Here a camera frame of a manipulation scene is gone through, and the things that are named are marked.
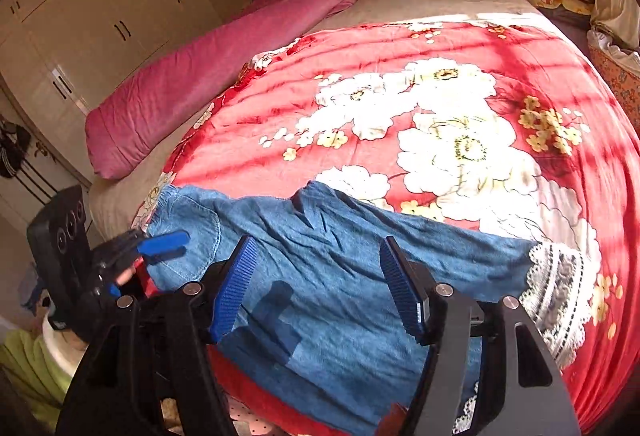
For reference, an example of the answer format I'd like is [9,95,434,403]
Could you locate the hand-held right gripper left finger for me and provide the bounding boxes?
[55,235,259,436]

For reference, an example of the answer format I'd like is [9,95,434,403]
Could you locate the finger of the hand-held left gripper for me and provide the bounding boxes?
[102,230,192,267]
[92,266,136,303]

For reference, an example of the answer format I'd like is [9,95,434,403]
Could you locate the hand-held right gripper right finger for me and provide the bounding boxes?
[379,236,581,436]

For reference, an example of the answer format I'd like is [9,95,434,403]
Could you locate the blue denim pants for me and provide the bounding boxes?
[145,181,603,436]

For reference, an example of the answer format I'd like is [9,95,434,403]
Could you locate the person's left forearm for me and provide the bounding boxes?
[42,316,88,377]

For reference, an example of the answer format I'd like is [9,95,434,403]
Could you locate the dark hanging clothing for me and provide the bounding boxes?
[0,116,33,179]

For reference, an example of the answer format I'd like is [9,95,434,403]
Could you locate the green cloth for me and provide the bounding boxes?
[0,328,76,432]

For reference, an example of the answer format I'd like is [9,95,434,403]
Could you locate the pink dotted cloth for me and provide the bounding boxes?
[227,393,286,436]

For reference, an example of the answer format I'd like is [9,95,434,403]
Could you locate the red floral blanket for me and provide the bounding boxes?
[130,18,640,436]

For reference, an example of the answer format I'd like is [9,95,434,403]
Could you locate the pink plush blanket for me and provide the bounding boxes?
[85,0,370,181]

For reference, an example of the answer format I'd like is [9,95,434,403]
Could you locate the cream wardrobe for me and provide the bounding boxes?
[0,0,251,187]

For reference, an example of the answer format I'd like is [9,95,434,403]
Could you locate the orange floral fabric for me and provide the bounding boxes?
[587,40,640,137]

